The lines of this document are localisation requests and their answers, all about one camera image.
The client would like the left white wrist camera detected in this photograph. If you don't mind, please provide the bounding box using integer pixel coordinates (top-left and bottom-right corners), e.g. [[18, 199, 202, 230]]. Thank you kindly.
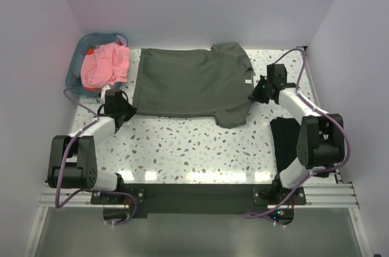
[[102, 84, 120, 92]]

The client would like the black folded t-shirt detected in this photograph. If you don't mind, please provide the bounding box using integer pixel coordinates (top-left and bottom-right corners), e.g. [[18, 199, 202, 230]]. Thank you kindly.
[[269, 117, 338, 179]]

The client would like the teal laundry basket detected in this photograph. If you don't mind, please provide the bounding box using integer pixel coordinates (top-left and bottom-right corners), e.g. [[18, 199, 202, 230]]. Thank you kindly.
[[66, 32, 128, 97]]

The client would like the purple cable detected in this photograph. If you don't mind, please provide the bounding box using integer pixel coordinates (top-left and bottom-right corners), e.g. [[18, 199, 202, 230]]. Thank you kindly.
[[243, 47, 353, 220], [54, 88, 140, 226]]

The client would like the dark green t-shirt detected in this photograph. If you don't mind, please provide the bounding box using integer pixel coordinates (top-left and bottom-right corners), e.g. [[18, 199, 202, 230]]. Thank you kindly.
[[133, 43, 253, 129]]

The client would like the pink t-shirt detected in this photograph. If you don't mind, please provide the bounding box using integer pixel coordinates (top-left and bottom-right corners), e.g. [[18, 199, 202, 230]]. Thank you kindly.
[[80, 43, 130, 89]]

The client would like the aluminium frame rail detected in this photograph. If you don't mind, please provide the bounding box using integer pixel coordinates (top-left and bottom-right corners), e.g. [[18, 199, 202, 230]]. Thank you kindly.
[[39, 183, 359, 208]]

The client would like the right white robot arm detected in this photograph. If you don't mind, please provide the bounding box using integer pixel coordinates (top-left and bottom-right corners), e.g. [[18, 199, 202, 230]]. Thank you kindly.
[[249, 64, 345, 204]]

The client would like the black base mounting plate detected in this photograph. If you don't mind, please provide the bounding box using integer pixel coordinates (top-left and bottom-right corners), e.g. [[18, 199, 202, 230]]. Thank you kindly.
[[90, 182, 307, 220]]

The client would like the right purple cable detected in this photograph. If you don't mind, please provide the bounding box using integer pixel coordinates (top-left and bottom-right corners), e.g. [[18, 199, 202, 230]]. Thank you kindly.
[[243, 47, 353, 220]]

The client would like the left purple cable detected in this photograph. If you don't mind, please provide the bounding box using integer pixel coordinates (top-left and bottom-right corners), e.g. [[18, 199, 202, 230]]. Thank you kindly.
[[54, 88, 140, 226]]

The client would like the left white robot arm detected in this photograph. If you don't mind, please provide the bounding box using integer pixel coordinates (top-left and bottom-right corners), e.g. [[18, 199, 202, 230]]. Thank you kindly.
[[47, 89, 137, 204]]

